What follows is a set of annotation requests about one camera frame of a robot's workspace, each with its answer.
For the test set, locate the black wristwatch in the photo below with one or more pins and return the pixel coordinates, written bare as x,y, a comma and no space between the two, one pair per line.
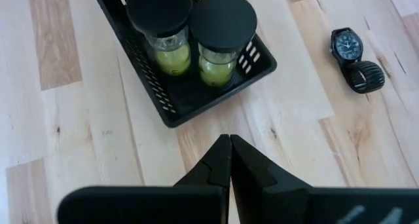
347,47

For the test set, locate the glass hourglass green sand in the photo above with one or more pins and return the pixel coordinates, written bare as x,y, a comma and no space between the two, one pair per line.
222,21

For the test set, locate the black plastic basket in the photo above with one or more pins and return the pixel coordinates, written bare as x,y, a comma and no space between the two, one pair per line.
186,103

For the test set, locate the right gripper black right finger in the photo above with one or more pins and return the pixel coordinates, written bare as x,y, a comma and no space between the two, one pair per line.
294,204

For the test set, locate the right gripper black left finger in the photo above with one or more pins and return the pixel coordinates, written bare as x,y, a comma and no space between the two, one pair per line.
163,204

